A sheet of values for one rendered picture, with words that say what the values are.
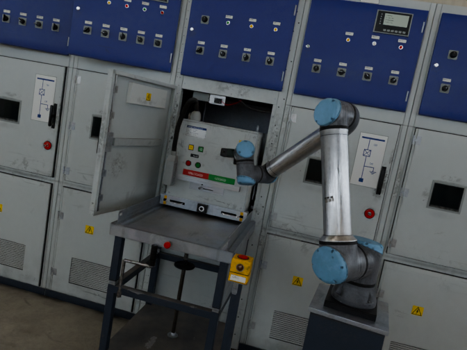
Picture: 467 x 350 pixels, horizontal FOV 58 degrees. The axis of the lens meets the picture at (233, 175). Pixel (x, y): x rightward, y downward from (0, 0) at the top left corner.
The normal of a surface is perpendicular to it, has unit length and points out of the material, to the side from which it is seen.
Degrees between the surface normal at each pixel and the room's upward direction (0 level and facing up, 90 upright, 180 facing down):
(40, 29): 90
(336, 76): 90
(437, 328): 90
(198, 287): 90
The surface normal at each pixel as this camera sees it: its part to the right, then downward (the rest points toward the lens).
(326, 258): -0.74, 0.05
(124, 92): 0.91, 0.21
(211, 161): -0.20, 0.10
